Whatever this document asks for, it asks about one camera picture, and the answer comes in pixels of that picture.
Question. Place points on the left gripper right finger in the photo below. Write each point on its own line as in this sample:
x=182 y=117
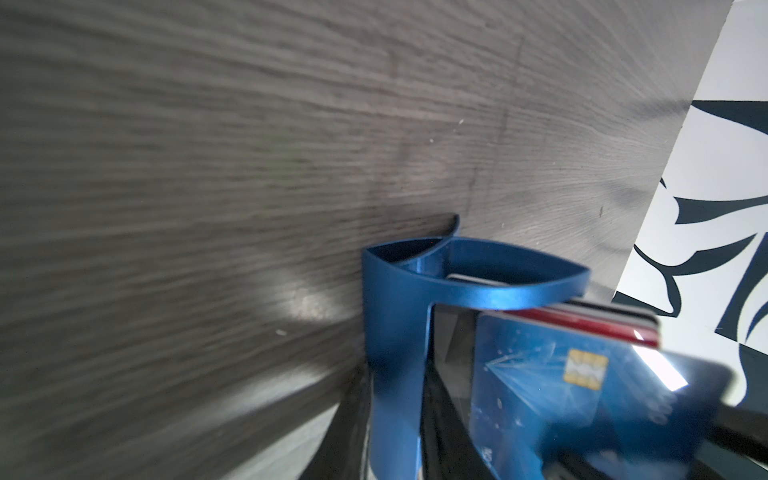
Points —
x=447 y=449

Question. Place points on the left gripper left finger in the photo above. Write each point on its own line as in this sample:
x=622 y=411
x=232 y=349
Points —
x=344 y=450

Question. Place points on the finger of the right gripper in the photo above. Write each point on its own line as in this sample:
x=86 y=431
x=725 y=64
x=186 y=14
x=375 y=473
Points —
x=568 y=465
x=742 y=432

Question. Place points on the blue credit card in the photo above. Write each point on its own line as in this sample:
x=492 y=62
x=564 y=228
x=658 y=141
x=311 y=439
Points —
x=643 y=417

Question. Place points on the blue card stand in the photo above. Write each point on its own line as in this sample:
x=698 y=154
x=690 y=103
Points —
x=402 y=282

